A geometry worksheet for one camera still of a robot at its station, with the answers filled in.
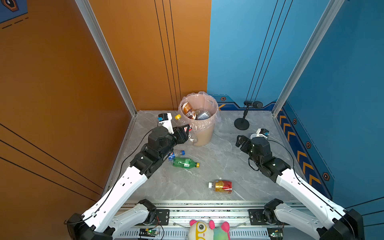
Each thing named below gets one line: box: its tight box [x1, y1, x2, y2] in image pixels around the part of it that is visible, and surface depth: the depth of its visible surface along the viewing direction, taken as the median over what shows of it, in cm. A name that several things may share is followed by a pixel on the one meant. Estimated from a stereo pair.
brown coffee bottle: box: [182, 102, 197, 120], surface depth 84 cm
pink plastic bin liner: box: [178, 91, 221, 133], surface depth 86 cm
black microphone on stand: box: [234, 100, 263, 131], surface depth 114 cm
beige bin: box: [179, 91, 219, 146], surface depth 89 cm
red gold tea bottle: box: [208, 180, 233, 194], surface depth 80 cm
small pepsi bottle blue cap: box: [168, 150, 186, 162], surface depth 93 cm
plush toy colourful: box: [188, 219, 230, 240], surface depth 67 cm
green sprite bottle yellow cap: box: [172, 157, 201, 169], surface depth 90 cm
